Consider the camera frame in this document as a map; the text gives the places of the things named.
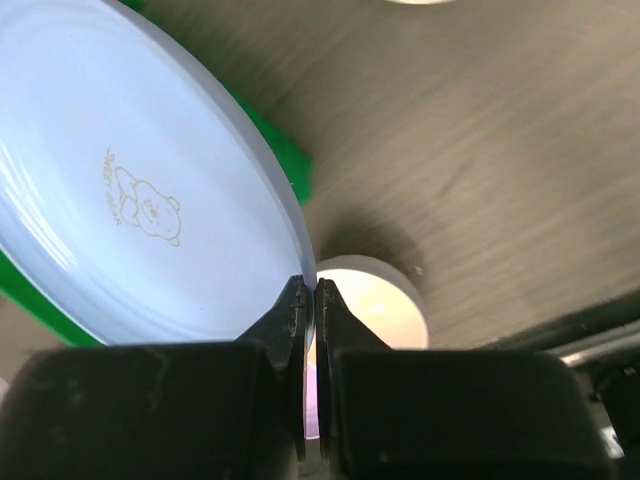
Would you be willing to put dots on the purple plate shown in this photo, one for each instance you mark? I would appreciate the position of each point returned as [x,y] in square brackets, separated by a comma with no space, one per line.
[312,430]

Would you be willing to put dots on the far white bowl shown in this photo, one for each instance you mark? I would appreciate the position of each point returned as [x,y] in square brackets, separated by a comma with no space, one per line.
[420,2]

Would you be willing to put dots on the near white bowl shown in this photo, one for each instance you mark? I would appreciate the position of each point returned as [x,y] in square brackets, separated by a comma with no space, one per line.
[380,296]

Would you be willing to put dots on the blue plate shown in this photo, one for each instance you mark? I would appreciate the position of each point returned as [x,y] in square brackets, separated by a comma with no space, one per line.
[140,175]

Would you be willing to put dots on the green plastic bin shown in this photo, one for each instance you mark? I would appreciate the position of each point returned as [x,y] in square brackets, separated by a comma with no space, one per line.
[290,160]

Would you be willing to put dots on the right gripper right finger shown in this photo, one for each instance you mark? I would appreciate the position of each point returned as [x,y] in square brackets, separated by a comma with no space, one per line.
[446,414]

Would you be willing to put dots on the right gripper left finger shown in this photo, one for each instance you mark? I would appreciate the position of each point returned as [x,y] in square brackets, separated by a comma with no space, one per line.
[221,410]

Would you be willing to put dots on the white bowl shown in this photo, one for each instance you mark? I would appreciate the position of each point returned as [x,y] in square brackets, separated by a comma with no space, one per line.
[380,296]
[420,2]

